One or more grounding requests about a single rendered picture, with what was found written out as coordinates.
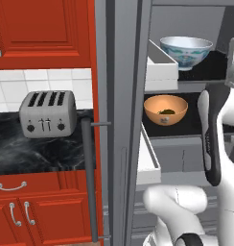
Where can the silver four-slot toaster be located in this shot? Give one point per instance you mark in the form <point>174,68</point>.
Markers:
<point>48,114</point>

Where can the white fridge door bin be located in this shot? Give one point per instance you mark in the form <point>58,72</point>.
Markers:
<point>147,166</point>
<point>160,68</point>

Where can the red wall cupboard door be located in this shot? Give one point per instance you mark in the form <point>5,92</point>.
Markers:
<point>42,29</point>

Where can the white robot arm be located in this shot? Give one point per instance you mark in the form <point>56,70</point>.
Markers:
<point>230,179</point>

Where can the dark green avocado piece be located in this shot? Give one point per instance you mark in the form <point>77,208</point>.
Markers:
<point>167,111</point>

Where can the grey fridge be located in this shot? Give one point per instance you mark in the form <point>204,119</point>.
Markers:
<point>186,19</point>

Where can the grey fridge door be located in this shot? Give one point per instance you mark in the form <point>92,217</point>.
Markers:
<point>122,96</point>

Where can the white and blue patterned bowl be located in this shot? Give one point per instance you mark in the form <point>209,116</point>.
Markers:
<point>186,53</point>

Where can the grey fridge crisper drawer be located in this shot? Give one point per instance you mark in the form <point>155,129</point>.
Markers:
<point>176,157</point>

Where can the red base cupboard door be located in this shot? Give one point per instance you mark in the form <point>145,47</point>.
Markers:
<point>55,221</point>
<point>2,224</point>

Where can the orange bowl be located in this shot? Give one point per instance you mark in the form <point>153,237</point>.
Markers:
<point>165,110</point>

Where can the red drawer front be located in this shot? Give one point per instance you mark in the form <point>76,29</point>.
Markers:
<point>29,185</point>

